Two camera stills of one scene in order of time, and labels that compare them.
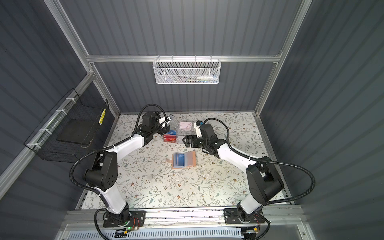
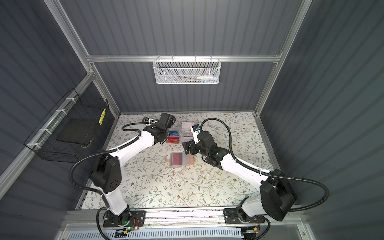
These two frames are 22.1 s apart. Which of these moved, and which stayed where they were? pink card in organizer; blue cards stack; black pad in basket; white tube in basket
Moved: blue cards stack
Stayed: white tube in basket; black pad in basket; pink card in organizer
